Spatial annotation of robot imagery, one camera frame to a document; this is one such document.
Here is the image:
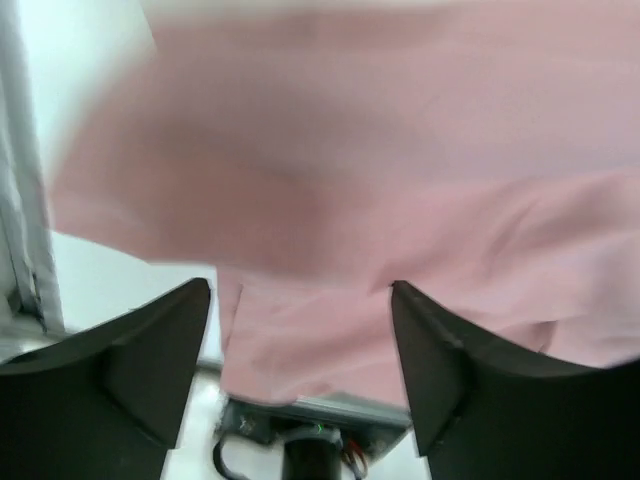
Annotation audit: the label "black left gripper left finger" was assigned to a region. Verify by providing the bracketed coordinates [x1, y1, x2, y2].
[1, 278, 210, 480]

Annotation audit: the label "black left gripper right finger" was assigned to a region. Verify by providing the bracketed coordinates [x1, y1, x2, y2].
[391, 281, 639, 480]

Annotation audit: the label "pink trousers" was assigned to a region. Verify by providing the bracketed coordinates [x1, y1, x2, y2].
[50, 1, 639, 405]

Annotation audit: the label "left aluminium rail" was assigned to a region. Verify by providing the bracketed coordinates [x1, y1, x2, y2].
[1, 1, 65, 335]

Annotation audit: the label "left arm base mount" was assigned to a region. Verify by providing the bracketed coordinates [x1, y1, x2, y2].
[212, 394, 412, 479]

